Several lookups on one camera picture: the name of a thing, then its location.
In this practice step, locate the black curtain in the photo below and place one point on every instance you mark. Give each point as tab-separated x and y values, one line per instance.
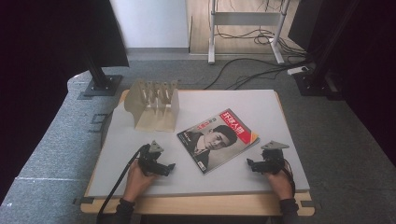
37	62
373	77

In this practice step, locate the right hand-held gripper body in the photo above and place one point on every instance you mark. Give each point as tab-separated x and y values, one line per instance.
273	160

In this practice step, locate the wooden table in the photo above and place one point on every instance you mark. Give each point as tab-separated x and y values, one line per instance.
202	205

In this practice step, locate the wooden magazine rack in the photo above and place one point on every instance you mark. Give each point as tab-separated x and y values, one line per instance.
155	118

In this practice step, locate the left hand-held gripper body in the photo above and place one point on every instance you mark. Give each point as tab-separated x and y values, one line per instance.
149	163

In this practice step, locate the magazine with red label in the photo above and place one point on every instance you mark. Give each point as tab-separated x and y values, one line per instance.
214	140

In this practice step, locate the white metal desk frame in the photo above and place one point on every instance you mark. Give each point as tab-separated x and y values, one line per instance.
246	18

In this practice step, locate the person's left hand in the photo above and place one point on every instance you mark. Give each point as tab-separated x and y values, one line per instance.
137	182

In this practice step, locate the white power strip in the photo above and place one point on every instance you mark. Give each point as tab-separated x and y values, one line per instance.
297	70

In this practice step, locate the grey table mat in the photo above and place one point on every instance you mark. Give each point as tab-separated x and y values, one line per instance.
233	182

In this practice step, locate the black metal stand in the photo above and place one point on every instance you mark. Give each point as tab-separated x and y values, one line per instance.
102	85
314	84

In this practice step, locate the person's right hand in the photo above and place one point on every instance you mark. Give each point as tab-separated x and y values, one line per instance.
281	185

